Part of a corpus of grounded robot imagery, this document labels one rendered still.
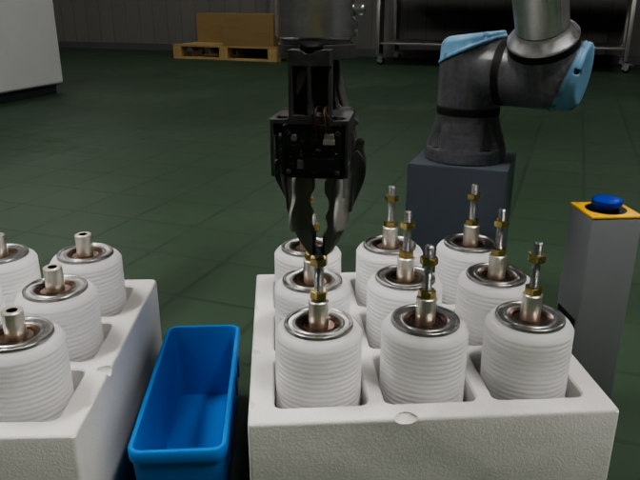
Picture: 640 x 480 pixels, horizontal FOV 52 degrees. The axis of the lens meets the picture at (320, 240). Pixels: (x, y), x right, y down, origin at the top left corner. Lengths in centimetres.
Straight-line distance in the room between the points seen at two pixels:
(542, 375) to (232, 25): 648
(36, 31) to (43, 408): 401
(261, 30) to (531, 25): 587
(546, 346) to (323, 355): 23
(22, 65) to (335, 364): 399
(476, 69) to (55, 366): 83
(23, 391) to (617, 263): 75
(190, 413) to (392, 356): 41
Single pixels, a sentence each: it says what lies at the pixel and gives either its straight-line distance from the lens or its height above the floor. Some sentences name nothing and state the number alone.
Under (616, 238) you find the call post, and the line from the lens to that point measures 96.
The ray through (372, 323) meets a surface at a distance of 84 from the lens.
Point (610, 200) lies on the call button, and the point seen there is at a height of 33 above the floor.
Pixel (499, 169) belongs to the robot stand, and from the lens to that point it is 122.
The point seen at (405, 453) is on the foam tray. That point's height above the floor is 14.
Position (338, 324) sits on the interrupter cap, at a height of 25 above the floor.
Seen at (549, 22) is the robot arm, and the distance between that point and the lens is 113.
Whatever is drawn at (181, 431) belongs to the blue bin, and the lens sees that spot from 100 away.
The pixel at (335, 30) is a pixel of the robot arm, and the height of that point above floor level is 56.
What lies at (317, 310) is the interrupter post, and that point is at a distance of 70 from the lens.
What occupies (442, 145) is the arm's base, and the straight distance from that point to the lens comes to 124.
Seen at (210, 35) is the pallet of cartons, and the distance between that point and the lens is 768.
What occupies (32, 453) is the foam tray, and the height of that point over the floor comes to 16.
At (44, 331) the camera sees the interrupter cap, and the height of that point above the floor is 25.
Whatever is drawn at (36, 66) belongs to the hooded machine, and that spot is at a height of 19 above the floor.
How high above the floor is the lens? 58
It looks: 20 degrees down
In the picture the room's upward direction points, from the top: straight up
